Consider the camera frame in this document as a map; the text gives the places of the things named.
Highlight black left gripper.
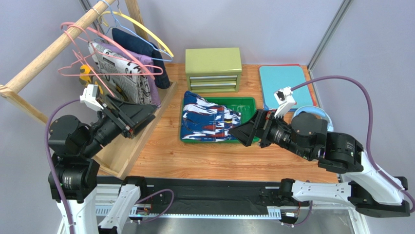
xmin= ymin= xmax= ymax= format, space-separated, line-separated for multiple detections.
xmin=81 ymin=92 xmax=159 ymax=156

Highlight blue white patterned trousers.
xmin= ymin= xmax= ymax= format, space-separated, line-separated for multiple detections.
xmin=180 ymin=91 xmax=242 ymax=142

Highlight pink wire hanger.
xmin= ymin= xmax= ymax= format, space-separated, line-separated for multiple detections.
xmin=58 ymin=37 xmax=164 ymax=105

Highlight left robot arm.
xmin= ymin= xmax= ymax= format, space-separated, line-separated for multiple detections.
xmin=45 ymin=96 xmax=157 ymax=234

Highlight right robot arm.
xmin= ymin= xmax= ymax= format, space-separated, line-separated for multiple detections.
xmin=229 ymin=109 xmax=411 ymax=218

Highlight newspaper print trousers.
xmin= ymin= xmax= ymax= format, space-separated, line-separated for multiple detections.
xmin=88 ymin=41 xmax=152 ymax=104

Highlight purple trousers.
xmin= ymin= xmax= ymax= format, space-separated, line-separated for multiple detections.
xmin=102 ymin=43 xmax=162 ymax=110

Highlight camouflage trousers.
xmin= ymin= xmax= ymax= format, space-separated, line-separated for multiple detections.
xmin=79 ymin=64 xmax=142 ymax=104

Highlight yellow hanger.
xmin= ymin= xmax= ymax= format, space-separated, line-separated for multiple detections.
xmin=101 ymin=11 xmax=174 ymax=58

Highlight pink hanger with newspaper trousers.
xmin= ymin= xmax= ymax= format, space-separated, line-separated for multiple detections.
xmin=60 ymin=22 xmax=164 ymax=80

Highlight green plastic tray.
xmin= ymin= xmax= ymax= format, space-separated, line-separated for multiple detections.
xmin=179 ymin=97 xmax=256 ymax=143

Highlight wooden clothes rack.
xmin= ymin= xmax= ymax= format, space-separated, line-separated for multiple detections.
xmin=0 ymin=0 xmax=178 ymax=179

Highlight light blue cutting board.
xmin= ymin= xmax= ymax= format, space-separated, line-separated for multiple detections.
xmin=259 ymin=65 xmax=317 ymax=112

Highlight green mini drawer chest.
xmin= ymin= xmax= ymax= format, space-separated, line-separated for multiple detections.
xmin=185 ymin=47 xmax=242 ymax=93

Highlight dark blue jeans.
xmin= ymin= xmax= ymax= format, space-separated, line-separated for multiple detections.
xmin=112 ymin=28 xmax=170 ymax=89

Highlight light blue headphones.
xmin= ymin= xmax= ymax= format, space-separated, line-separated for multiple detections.
xmin=292 ymin=106 xmax=334 ymax=132

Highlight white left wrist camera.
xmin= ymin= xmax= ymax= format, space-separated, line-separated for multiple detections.
xmin=79 ymin=84 xmax=103 ymax=112

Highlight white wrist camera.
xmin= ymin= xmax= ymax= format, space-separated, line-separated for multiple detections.
xmin=79 ymin=84 xmax=103 ymax=112
xmin=274 ymin=86 xmax=296 ymax=118

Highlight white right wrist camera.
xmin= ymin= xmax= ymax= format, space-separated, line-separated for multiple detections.
xmin=274 ymin=86 xmax=296 ymax=118

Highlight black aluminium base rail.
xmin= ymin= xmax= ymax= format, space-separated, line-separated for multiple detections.
xmin=66 ymin=175 xmax=362 ymax=225

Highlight blue wire hanger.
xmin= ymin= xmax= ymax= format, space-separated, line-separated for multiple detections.
xmin=102 ymin=0 xmax=173 ymax=62

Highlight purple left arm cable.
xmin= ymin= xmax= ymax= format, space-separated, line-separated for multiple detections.
xmin=44 ymin=98 xmax=175 ymax=234

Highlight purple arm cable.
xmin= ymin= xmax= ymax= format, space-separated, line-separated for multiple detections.
xmin=290 ymin=75 xmax=415 ymax=228
xmin=44 ymin=98 xmax=175 ymax=234

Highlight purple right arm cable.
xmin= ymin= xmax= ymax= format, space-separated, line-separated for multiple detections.
xmin=290 ymin=75 xmax=415 ymax=228

